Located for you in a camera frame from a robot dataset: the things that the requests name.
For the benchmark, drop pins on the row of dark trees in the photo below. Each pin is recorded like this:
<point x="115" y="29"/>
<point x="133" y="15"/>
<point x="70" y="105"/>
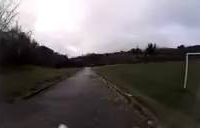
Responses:
<point x="18" y="50"/>

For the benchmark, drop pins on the grass field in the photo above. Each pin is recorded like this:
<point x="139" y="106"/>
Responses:
<point x="154" y="80"/>

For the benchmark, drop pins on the white goal frame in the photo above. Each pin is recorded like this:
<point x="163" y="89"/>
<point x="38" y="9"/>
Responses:
<point x="186" y="70"/>

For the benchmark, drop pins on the robot's own part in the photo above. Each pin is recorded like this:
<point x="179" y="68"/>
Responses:
<point x="62" y="126"/>

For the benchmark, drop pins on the stone kerb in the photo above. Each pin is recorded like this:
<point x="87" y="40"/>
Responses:
<point x="121" y="91"/>

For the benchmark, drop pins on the dark wet asphalt path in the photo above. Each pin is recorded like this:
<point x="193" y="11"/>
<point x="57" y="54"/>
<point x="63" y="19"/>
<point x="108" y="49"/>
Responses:
<point x="78" y="100"/>

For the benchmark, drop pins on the distant wooded hillside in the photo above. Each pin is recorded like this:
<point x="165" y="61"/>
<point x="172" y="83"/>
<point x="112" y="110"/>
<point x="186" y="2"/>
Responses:
<point x="128" y="56"/>

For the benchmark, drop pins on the grass verge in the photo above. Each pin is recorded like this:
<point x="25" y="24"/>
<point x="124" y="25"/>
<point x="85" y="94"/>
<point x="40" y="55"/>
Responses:
<point x="18" y="81"/>

